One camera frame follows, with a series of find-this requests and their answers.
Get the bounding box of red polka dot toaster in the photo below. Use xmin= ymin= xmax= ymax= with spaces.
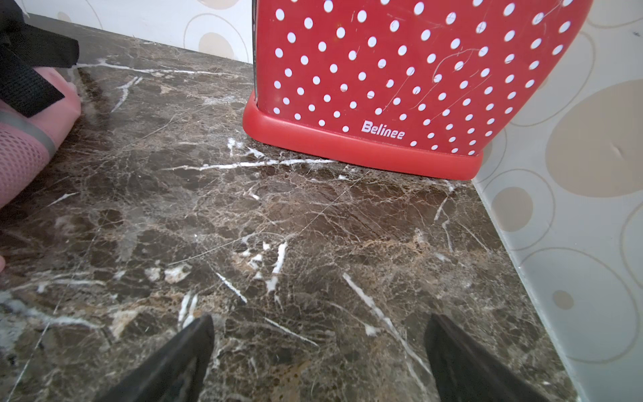
xmin=243 ymin=0 xmax=592 ymax=180

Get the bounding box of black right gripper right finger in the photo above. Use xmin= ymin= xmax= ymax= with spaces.
xmin=424 ymin=314 xmax=548 ymax=402

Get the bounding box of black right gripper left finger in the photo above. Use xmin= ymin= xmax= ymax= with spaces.
xmin=97 ymin=315 xmax=215 ymax=402

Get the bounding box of pink backpack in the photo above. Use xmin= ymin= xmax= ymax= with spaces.
xmin=0 ymin=0 xmax=82 ymax=272

